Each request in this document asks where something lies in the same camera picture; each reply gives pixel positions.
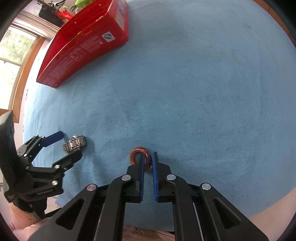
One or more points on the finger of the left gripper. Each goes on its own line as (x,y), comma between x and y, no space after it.
(59,166)
(33,146)

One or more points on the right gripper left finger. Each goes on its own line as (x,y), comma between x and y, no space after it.
(96,213)

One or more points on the green plush toy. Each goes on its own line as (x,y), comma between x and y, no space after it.
(80,4)

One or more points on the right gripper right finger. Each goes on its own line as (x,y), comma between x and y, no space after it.
(200,212)

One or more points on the blue table cloth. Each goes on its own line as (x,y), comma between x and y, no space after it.
(208,85)

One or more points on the red tin box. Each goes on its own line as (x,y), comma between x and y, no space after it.
(95,30)

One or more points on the pink trousers leg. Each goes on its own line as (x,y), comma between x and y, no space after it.
(24,224)

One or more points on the silver wrist watch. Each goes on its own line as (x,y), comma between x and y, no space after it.
(75,143)

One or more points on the wooden window frame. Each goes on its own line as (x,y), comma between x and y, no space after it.
(20,45)

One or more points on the black and red items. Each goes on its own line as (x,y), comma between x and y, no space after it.
(54,12)

